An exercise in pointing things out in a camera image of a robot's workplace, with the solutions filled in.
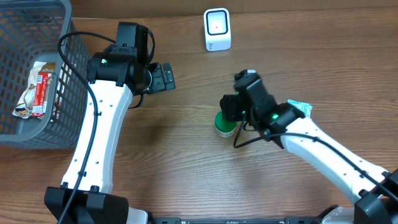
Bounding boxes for grey plastic mesh basket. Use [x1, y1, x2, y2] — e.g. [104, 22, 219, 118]
[1, 1, 88, 149]

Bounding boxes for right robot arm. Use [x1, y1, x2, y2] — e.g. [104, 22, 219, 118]
[220, 70, 397, 224]

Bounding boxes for white brown snack packet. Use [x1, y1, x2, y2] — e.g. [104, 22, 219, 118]
[12, 62, 55, 119]

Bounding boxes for red snack bar wrapper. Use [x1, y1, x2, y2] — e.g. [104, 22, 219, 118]
[32, 72, 52, 119]

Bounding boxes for teal tissue packet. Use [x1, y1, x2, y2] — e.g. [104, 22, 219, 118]
[287, 99, 313, 117]

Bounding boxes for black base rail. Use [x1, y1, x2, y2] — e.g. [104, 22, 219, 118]
[154, 217, 315, 224]

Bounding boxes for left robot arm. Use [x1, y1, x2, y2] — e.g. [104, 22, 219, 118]
[44, 22, 175, 224]

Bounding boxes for white barcode scanner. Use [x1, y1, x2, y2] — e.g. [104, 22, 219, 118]
[203, 7, 232, 52]

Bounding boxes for green lid seasoning jar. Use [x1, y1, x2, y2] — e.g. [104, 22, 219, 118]
[215, 111, 236, 138]

